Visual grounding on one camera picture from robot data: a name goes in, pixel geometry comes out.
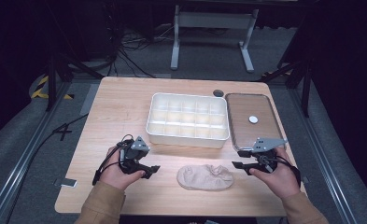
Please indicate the white divided storage box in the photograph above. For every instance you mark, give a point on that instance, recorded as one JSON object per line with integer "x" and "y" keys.
{"x": 187, "y": 119}

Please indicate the black tripod stand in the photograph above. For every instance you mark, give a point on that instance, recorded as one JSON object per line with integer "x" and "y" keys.
{"x": 305, "y": 90}
{"x": 52, "y": 81}

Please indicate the grey metal stand frame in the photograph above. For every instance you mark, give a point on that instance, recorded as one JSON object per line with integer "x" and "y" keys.
{"x": 214, "y": 20}

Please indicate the person's left hand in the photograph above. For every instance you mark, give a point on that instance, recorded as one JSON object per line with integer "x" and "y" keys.
{"x": 115, "y": 177}

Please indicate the aluminium floor rail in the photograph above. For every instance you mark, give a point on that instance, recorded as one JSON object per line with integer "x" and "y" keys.
{"x": 19, "y": 161}
{"x": 324, "y": 155}

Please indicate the small grey card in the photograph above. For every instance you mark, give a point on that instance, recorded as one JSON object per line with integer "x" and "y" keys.
{"x": 66, "y": 182}

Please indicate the beige sock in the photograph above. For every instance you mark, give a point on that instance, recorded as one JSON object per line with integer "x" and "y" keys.
{"x": 204, "y": 178}

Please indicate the person's right hand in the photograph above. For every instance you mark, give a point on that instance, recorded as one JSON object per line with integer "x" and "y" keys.
{"x": 280, "y": 180}

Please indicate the dark round table grommet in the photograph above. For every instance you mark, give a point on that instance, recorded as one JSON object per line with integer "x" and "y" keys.
{"x": 218, "y": 93}

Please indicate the white round disc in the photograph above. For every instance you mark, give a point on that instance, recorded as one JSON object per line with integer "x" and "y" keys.
{"x": 253, "y": 119}

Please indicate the yellow black floor tape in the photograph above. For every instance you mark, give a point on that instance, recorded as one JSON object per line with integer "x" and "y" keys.
{"x": 41, "y": 93}

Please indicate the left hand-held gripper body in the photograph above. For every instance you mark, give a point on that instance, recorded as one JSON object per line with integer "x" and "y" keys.
{"x": 134, "y": 153}

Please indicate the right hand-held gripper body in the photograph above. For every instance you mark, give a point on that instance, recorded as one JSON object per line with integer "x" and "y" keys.
{"x": 265, "y": 145}

